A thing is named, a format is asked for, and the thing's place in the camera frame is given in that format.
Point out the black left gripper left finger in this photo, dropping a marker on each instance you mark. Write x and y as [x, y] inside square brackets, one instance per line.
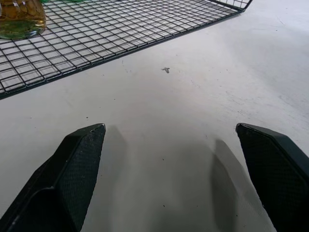
[62, 178]

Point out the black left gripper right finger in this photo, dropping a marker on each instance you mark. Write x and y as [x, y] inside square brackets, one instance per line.
[277, 174]

